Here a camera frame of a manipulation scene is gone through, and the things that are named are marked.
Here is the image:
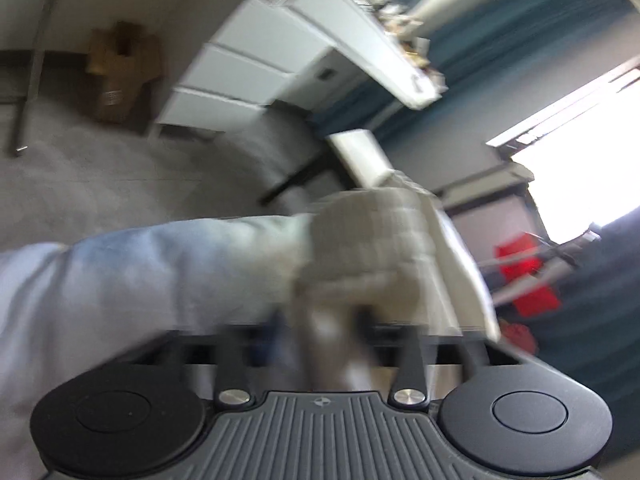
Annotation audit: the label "teal right curtain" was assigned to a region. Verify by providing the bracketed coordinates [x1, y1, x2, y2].
[525, 210, 640, 462]

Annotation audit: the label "pink blue bed sheet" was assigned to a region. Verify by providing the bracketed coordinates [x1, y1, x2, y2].
[1, 214, 309, 479]

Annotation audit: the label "white radiator cover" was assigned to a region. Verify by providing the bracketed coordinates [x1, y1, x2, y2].
[436, 162, 548, 262]

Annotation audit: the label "teal curtain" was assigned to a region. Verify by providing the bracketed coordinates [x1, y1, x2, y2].
[525, 210, 640, 462]
[309, 0, 629, 143]

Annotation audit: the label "brown cardboard box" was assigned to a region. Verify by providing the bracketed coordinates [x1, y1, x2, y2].
[87, 21, 163, 124]

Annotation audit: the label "red garment on stand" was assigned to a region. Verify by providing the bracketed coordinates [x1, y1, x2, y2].
[491, 233, 561, 318]

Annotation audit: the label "grey metal pole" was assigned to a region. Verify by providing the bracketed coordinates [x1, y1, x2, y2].
[1, 0, 58, 157]

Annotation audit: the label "white vanity desk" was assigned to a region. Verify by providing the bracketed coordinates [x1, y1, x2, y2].
[150, 0, 442, 133]

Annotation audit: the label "black white folding chair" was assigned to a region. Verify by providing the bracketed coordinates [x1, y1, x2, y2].
[259, 128, 396, 206]

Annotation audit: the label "cream white sweatpants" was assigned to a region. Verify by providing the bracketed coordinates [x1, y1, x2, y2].
[294, 171, 500, 391]

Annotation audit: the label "teal left curtain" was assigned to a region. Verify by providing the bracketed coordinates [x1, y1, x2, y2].
[309, 0, 629, 143]

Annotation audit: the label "window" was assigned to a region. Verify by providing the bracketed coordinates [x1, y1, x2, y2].
[486, 58, 639, 243]

